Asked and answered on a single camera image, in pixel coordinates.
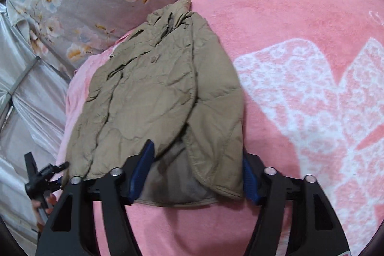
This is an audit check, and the khaki quilted puffer jacket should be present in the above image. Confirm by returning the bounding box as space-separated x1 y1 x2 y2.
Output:
64 0 244 206

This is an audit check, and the pink butterfly pattern blanket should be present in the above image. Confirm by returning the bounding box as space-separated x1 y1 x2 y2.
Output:
55 0 384 256

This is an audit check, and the person's left hand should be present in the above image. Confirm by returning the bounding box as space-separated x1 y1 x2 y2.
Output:
31 192 58 233

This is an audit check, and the silver grey satin curtain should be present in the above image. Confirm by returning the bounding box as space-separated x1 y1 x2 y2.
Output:
1 5 68 254

